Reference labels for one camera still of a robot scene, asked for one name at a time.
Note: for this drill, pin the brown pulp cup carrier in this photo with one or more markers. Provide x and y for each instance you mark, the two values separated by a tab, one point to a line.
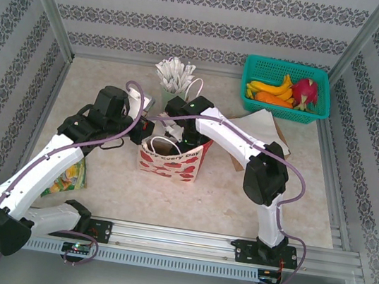
165	149

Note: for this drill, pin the white paper bag red print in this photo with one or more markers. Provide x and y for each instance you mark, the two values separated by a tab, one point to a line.
171	168

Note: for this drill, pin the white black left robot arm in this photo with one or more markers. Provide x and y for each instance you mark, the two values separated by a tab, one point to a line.
47	163

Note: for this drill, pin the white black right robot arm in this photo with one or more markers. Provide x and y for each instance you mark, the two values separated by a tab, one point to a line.
226	133

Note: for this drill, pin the brown cardboard sheet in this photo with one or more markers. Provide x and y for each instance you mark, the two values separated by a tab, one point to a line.
237	165

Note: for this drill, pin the orange carrot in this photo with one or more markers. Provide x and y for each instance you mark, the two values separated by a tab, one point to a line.
271	98

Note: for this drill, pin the green yellow snack bag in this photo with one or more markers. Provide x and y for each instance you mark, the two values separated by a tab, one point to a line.
69	181

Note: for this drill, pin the yellow banana bunch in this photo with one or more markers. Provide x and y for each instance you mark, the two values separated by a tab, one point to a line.
272	89

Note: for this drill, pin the teal plastic basket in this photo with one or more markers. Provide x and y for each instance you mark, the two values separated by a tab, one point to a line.
267	71

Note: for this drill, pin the pink dragon fruit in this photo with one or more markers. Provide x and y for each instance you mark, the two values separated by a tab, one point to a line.
305	91

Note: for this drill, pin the small circuit board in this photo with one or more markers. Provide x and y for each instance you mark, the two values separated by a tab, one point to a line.
268	281
77	248

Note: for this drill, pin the aluminium frame bar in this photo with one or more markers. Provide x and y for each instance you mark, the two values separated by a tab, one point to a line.
116	58
48	110
332	192

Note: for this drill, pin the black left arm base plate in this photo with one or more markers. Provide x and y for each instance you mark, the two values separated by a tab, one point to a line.
101	229

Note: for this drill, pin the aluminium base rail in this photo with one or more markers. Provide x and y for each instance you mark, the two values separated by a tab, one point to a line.
168	237

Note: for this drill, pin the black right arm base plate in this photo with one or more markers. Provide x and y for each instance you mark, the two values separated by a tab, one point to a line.
244	250

